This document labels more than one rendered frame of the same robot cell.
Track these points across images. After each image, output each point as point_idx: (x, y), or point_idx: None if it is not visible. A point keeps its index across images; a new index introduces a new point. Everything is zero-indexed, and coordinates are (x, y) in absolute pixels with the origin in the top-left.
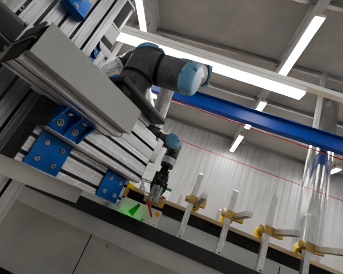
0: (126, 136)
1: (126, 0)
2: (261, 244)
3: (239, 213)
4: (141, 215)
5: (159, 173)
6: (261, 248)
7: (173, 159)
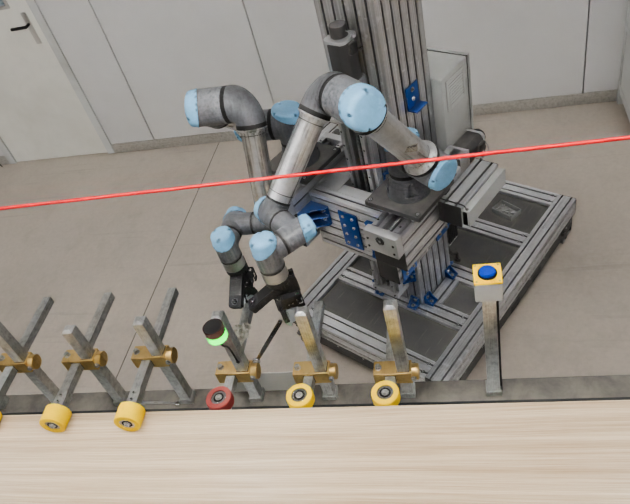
0: None
1: (325, 52)
2: (43, 378)
3: (99, 323)
4: (261, 384)
5: (248, 269)
6: (49, 378)
7: None
